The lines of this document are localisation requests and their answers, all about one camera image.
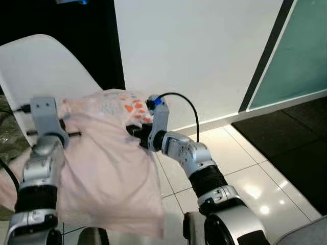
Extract grey robot lower body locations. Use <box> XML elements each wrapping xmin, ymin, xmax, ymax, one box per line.
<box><xmin>77</xmin><ymin>227</ymin><xmax>111</xmax><ymax>245</ymax></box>

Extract pink printed pillow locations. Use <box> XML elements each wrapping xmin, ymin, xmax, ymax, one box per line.
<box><xmin>0</xmin><ymin>89</ymin><xmax>167</xmax><ymax>238</ymax></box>

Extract grey plastic chair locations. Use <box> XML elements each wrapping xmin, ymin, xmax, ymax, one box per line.
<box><xmin>273</xmin><ymin>216</ymin><xmax>327</xmax><ymax>245</ymax></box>

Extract teal glass door panel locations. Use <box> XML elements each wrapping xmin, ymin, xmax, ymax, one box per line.
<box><xmin>248</xmin><ymin>0</ymin><xmax>327</xmax><ymax>111</ymax></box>

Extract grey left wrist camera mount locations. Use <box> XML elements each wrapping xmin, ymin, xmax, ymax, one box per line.
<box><xmin>30</xmin><ymin>97</ymin><xmax>70</xmax><ymax>149</ymax></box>

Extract black door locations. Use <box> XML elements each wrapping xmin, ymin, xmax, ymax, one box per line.
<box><xmin>0</xmin><ymin>0</ymin><xmax>126</xmax><ymax>93</ymax></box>

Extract white wardrobe door panel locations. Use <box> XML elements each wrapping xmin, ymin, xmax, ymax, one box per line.
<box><xmin>113</xmin><ymin>0</ymin><xmax>285</xmax><ymax>134</ymax></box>

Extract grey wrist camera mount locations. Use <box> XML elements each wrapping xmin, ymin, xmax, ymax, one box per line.
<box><xmin>147</xmin><ymin>94</ymin><xmax>171</xmax><ymax>139</ymax></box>
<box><xmin>30</xmin><ymin>97</ymin><xmax>70</xmax><ymax>149</ymax></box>

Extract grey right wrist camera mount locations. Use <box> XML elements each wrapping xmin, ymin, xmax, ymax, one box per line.
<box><xmin>147</xmin><ymin>94</ymin><xmax>171</xmax><ymax>139</ymax></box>

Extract white plastic shell chair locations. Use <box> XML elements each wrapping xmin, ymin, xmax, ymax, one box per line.
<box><xmin>0</xmin><ymin>34</ymin><xmax>103</xmax><ymax>144</ymax></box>

